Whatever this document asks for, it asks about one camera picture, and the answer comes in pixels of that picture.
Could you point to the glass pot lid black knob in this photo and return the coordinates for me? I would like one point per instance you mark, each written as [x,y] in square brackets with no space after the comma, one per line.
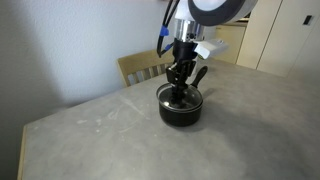
[181,101]

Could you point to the wooden chair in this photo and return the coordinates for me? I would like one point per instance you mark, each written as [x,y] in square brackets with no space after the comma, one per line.
[142,66]

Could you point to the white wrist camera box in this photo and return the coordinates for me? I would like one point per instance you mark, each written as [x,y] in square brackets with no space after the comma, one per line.
[210,48]

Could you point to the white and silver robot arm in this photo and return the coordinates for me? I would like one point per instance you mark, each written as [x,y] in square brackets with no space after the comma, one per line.
[182,30]

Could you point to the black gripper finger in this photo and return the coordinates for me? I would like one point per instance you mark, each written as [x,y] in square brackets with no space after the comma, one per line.
[181,89]
[174,93]

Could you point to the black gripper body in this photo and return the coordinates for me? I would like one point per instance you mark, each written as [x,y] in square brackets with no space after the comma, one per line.
[183,64]

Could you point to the beige cabinet doors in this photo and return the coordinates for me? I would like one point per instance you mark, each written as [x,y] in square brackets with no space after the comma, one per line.
[281,37]

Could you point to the black saucepan with handle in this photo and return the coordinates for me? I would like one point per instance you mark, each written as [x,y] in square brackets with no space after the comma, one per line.
[183,119]

